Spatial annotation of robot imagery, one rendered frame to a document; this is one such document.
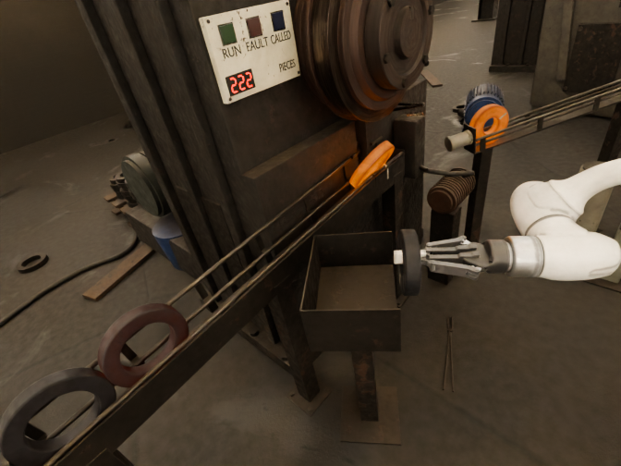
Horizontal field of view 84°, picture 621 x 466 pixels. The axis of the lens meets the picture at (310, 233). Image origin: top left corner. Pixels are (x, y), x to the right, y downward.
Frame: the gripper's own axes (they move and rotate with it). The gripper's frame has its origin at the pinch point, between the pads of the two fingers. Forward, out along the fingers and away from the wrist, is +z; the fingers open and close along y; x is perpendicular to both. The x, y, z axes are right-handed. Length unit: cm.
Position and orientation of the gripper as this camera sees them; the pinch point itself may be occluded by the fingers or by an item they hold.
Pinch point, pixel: (409, 256)
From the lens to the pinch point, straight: 82.8
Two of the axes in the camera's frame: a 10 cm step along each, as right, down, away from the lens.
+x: -1.1, -8.1, -5.8
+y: 1.2, -5.9, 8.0
